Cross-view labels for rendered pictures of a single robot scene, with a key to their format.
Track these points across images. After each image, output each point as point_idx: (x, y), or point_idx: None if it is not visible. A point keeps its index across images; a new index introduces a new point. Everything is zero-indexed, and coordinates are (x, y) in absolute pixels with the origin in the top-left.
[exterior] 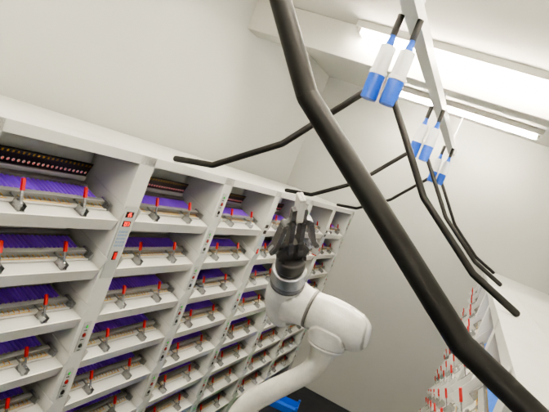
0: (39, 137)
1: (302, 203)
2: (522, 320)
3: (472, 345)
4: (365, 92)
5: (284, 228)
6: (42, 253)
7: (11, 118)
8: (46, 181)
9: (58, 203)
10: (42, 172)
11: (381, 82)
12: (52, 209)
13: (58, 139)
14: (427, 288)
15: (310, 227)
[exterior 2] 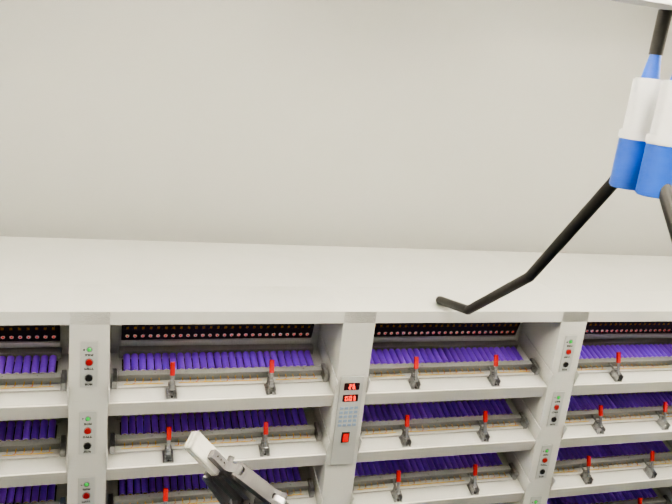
0: (162, 322)
1: (187, 450)
2: None
3: None
4: (611, 178)
5: (204, 480)
6: (243, 434)
7: (117, 311)
8: (243, 353)
9: (243, 381)
10: (240, 342)
11: (640, 154)
12: (226, 390)
13: (189, 319)
14: None
15: (239, 482)
